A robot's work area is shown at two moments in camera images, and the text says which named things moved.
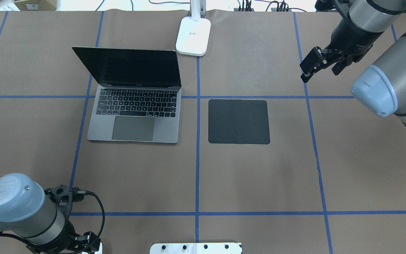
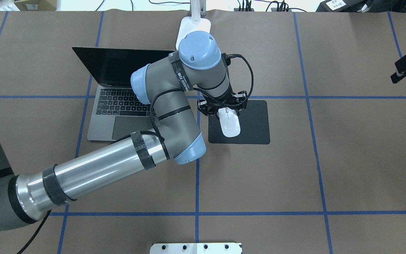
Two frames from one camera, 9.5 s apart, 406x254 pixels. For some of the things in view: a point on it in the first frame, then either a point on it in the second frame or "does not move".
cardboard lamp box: (36, 5) does not move
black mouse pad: (238, 121) does not move
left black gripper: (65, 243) -> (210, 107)
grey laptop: (138, 99) does not move
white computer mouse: (100, 250) -> (230, 124)
